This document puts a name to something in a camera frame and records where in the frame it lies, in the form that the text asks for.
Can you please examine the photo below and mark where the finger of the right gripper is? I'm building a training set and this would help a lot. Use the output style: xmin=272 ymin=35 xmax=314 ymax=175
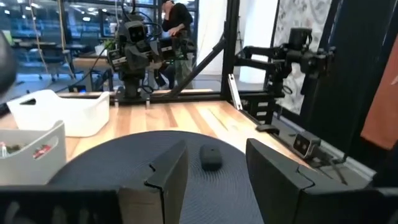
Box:
xmin=124 ymin=45 xmax=137 ymax=72
xmin=137 ymin=43 xmax=150 ymax=72

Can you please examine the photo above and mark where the white plastic bin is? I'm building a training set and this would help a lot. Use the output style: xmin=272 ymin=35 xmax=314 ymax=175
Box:
xmin=6 ymin=89 xmax=111 ymax=138

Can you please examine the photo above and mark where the grey table-level camera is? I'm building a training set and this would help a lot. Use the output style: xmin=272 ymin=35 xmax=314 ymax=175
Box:
xmin=293 ymin=131 xmax=322 ymax=159

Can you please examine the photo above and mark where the orange cloth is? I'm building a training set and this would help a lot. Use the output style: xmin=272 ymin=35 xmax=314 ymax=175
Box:
xmin=360 ymin=37 xmax=398 ymax=151

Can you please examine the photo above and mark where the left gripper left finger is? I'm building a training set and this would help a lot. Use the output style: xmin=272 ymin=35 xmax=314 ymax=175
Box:
xmin=118 ymin=139 xmax=189 ymax=224

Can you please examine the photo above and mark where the background office chair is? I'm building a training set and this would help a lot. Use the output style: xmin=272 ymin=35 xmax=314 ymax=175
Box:
xmin=37 ymin=48 xmax=75 ymax=82

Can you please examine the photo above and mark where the wooden background table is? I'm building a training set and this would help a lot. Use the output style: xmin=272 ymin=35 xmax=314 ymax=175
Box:
xmin=73 ymin=55 xmax=114 ymax=93

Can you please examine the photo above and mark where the black flat bracket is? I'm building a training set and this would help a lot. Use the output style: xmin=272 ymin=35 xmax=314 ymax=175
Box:
xmin=256 ymin=124 xmax=280 ymax=135

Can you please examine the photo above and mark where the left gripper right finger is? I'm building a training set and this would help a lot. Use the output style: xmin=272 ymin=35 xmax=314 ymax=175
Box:
xmin=245 ymin=138 xmax=315 ymax=224

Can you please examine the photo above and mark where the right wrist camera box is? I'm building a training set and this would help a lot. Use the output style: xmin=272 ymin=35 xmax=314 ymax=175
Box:
xmin=125 ymin=20 xmax=147 ymax=44

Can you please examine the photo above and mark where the black round plate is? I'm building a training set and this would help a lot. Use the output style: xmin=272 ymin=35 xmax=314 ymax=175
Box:
xmin=48 ymin=130 xmax=265 ymax=224

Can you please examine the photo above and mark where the small black rounded block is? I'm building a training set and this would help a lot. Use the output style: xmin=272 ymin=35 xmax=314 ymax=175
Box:
xmin=199 ymin=144 xmax=223 ymax=171

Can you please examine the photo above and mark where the grey plastic bin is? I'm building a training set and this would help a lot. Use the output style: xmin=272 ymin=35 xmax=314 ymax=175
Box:
xmin=0 ymin=120 xmax=67 ymax=187

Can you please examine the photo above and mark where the person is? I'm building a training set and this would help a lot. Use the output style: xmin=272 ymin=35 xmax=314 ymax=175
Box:
xmin=154 ymin=0 xmax=199 ymax=91

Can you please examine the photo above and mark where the red green granola bar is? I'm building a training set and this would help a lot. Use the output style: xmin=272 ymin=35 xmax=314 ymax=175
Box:
xmin=32 ymin=144 xmax=52 ymax=159

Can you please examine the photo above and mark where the silver metal bracket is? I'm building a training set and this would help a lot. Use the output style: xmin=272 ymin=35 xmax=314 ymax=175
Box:
xmin=228 ymin=73 xmax=243 ymax=111

